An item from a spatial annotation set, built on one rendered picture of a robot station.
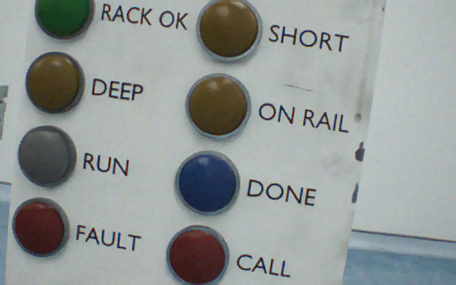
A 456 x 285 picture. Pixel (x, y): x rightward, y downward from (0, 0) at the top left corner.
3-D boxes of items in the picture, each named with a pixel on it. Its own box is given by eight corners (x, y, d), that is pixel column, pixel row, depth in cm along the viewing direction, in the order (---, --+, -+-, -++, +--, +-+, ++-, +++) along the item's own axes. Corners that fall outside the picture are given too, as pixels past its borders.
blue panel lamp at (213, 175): (231, 218, 35) (240, 160, 34) (172, 209, 35) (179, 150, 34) (232, 215, 35) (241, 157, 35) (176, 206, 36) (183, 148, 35)
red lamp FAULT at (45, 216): (59, 262, 36) (64, 207, 35) (9, 251, 36) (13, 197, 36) (65, 257, 37) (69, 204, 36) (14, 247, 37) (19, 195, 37)
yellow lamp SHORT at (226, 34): (253, 61, 34) (262, 1, 33) (193, 53, 34) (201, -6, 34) (255, 61, 34) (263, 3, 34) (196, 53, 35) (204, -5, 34)
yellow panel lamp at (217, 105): (242, 141, 34) (250, 80, 34) (182, 132, 34) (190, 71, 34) (244, 139, 35) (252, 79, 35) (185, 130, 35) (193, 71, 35)
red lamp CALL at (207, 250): (221, 291, 35) (229, 236, 35) (163, 281, 35) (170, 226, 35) (223, 287, 36) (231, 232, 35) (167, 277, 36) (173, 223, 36)
